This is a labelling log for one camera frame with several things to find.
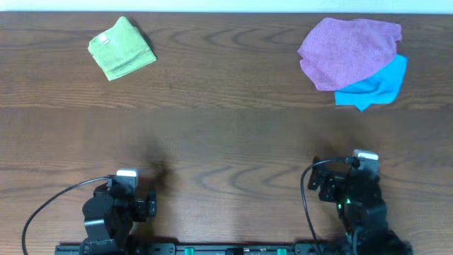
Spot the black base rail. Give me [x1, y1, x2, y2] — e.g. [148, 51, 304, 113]
[55, 243, 318, 255]

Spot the green microfiber cloth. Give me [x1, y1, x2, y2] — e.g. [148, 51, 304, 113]
[88, 16, 153, 73]

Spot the purple cloth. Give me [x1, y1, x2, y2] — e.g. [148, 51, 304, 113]
[298, 18, 402, 91]

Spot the right black cable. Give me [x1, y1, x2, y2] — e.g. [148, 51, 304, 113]
[299, 157, 360, 255]

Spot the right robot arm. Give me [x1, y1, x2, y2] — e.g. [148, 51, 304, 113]
[300, 156, 413, 255]

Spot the folded green cloth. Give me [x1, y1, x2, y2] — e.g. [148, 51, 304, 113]
[104, 52, 156, 81]

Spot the left black cable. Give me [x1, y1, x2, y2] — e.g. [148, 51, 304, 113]
[21, 176, 114, 255]

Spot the blue cloth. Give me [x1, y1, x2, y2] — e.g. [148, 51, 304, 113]
[334, 55, 408, 111]

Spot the black cable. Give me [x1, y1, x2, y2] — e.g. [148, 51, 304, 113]
[21, 176, 114, 255]
[299, 157, 360, 255]

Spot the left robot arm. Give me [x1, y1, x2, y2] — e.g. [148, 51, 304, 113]
[79, 175, 157, 254]

